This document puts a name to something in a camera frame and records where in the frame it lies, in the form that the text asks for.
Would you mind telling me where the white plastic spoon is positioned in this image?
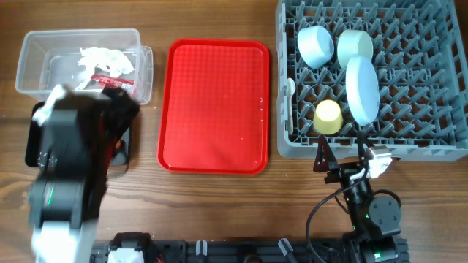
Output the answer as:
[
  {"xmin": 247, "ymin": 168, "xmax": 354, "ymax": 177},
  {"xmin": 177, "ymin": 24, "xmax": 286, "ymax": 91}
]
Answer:
[{"xmin": 286, "ymin": 78, "xmax": 296, "ymax": 135}]

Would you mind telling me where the green bowl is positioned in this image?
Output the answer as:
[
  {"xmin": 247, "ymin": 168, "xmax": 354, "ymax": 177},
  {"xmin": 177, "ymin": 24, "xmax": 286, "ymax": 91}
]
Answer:
[{"xmin": 337, "ymin": 29, "xmax": 374, "ymax": 69}]

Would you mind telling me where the right black cable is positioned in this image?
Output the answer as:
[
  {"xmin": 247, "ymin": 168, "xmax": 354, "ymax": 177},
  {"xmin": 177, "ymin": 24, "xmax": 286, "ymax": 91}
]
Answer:
[{"xmin": 305, "ymin": 160, "xmax": 370, "ymax": 263}]

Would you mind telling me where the light blue plate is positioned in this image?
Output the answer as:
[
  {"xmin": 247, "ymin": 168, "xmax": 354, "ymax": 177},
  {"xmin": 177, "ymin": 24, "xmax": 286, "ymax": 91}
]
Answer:
[{"xmin": 345, "ymin": 56, "xmax": 380, "ymax": 126}]

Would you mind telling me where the clear plastic waste bin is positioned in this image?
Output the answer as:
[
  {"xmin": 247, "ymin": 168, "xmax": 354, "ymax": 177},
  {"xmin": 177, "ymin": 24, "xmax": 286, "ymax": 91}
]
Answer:
[{"xmin": 15, "ymin": 28, "xmax": 154, "ymax": 104}]

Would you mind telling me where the white napkin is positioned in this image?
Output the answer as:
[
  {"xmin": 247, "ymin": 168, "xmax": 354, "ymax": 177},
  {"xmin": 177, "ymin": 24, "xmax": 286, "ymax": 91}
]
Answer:
[{"xmin": 75, "ymin": 47, "xmax": 135, "ymax": 90}]

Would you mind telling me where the grey dishwasher rack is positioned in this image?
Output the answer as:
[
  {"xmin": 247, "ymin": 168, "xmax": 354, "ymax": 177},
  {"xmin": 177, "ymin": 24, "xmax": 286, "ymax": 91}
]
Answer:
[{"xmin": 275, "ymin": 1, "xmax": 467, "ymax": 161}]

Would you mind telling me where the black food waste tray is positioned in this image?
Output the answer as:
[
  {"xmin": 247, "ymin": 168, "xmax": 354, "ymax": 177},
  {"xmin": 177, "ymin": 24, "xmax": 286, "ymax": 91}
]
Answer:
[{"xmin": 25, "ymin": 96, "xmax": 132, "ymax": 171}]

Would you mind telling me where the yellow plastic cup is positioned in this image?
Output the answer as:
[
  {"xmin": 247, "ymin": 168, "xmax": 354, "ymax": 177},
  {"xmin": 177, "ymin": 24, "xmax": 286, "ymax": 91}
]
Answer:
[{"xmin": 313, "ymin": 99, "xmax": 343, "ymax": 135}]

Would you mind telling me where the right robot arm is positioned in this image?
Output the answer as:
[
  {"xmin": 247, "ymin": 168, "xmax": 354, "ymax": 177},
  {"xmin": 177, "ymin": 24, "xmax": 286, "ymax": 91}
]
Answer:
[{"xmin": 306, "ymin": 132, "xmax": 407, "ymax": 262}]

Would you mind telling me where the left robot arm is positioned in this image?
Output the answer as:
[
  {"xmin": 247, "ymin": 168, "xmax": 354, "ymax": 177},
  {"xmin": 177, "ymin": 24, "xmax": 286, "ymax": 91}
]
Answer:
[{"xmin": 25, "ymin": 85, "xmax": 140, "ymax": 262}]

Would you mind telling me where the red snack wrapper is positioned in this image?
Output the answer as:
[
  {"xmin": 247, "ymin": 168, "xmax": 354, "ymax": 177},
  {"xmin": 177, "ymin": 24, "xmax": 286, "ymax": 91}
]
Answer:
[{"xmin": 91, "ymin": 74, "xmax": 137, "ymax": 96}]

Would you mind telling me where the light blue bowl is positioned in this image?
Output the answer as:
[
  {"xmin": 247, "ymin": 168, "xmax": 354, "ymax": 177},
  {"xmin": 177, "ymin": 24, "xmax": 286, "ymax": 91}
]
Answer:
[{"xmin": 297, "ymin": 26, "xmax": 334, "ymax": 69}]

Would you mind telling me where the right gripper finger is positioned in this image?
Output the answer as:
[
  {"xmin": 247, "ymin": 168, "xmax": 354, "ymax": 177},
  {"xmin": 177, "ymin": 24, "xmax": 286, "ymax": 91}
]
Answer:
[
  {"xmin": 357, "ymin": 131, "xmax": 373, "ymax": 164},
  {"xmin": 313, "ymin": 134, "xmax": 339, "ymax": 172}
]

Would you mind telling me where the red serving tray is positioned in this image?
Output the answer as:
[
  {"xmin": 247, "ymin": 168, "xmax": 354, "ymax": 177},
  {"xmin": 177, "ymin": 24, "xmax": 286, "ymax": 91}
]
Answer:
[{"xmin": 157, "ymin": 39, "xmax": 270, "ymax": 175}]

